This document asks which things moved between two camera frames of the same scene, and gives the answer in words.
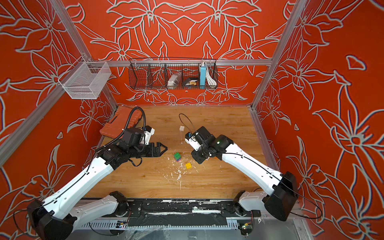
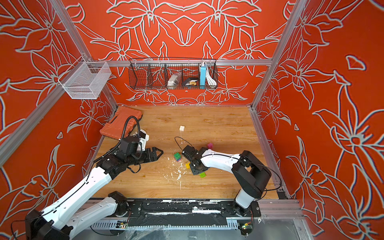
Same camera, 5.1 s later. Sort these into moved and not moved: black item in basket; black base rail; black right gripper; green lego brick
Moved: black right gripper
Not moved: green lego brick; black base rail; black item in basket
